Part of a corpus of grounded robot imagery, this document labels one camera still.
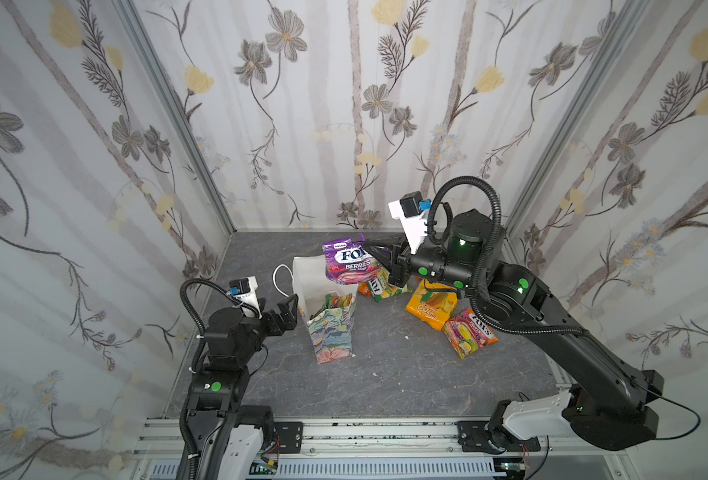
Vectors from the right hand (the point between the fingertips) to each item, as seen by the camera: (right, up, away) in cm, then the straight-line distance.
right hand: (366, 239), depth 50 cm
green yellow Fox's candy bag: (+6, -13, +51) cm, 53 cm away
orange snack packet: (0, -14, +52) cm, 54 cm away
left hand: (-21, -11, +20) cm, 31 cm away
